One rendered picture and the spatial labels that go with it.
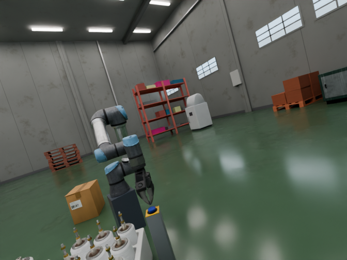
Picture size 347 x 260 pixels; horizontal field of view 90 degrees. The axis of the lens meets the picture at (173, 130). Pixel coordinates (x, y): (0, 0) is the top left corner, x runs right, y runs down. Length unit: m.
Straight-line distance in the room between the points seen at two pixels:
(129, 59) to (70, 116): 5.22
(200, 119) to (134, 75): 7.21
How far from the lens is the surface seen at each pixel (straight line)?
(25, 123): 11.05
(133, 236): 1.07
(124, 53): 12.76
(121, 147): 0.96
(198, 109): 6.30
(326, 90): 5.30
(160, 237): 1.01
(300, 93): 5.88
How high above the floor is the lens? 0.74
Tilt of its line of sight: 4 degrees down
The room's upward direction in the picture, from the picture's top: 16 degrees counter-clockwise
